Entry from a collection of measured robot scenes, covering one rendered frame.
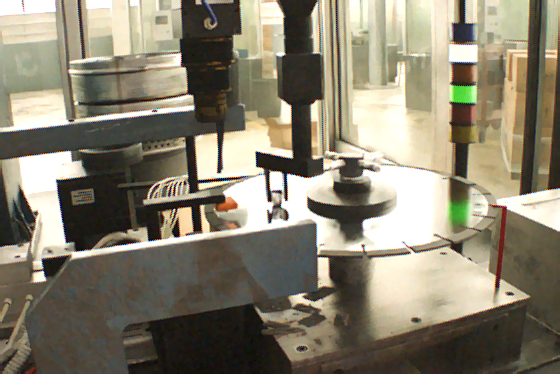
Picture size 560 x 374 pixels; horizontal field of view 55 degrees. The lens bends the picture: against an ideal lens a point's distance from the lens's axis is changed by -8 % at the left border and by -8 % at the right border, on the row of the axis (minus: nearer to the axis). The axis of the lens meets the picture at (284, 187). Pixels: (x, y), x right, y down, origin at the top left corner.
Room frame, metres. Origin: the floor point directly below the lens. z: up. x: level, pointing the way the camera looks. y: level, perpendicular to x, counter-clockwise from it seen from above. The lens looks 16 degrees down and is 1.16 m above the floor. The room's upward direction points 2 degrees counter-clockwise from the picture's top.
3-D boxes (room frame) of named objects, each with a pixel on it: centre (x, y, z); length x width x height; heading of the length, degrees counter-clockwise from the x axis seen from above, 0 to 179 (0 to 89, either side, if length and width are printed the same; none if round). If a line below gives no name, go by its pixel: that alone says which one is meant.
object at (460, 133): (0.88, -0.29, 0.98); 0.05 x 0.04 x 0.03; 19
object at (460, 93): (0.88, -0.29, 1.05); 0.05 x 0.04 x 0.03; 19
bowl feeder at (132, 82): (1.33, 0.34, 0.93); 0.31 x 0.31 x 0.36
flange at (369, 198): (0.66, -0.08, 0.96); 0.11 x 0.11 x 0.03
